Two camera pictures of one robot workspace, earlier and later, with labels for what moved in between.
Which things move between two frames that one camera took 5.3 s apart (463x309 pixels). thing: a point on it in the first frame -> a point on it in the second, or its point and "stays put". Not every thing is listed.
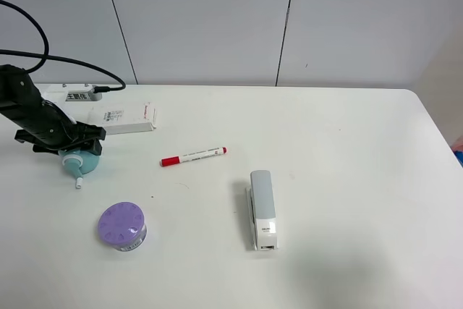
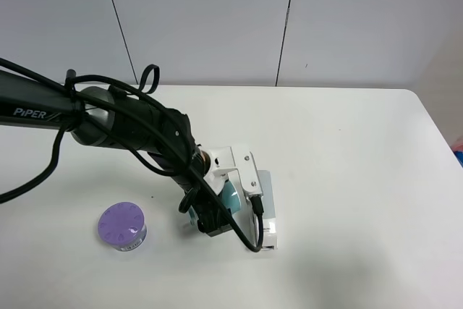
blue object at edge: [459, 155] stays put
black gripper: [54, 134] -> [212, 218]
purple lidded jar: [122, 225] stays put
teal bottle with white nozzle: [79, 163] -> [231, 198]
